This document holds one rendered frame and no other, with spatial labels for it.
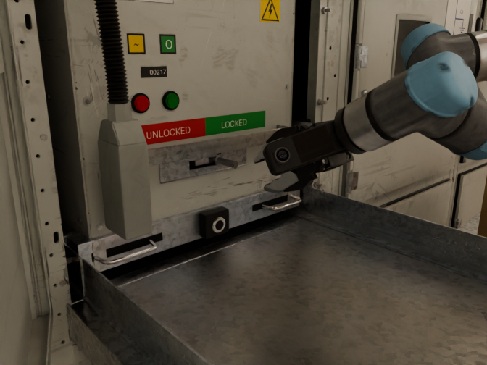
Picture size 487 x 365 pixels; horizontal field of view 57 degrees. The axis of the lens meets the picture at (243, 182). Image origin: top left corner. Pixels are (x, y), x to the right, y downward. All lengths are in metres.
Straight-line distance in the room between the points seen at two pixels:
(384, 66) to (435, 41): 0.46
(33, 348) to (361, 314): 0.46
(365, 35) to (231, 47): 0.36
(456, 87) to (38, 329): 0.63
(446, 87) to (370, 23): 0.59
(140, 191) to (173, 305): 0.19
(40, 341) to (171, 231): 0.29
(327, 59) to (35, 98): 0.62
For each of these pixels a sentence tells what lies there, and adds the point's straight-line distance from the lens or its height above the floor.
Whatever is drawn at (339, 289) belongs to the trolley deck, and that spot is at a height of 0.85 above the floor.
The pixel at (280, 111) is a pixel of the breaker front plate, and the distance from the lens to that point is 0.99.
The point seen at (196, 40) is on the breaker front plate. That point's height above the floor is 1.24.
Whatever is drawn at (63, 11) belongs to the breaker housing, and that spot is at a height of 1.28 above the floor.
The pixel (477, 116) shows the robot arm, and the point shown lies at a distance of 0.64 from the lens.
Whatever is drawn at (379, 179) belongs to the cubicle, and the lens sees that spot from 1.25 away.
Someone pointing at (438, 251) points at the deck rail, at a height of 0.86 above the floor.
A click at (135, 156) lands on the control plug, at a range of 0.66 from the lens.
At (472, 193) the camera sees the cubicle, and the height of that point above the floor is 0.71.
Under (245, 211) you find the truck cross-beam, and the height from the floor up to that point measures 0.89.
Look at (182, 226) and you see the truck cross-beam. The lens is 0.86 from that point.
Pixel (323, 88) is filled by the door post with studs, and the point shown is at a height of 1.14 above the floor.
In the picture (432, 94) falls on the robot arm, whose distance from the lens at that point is 0.56.
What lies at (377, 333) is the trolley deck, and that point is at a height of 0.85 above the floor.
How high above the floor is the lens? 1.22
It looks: 17 degrees down
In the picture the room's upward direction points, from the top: straight up
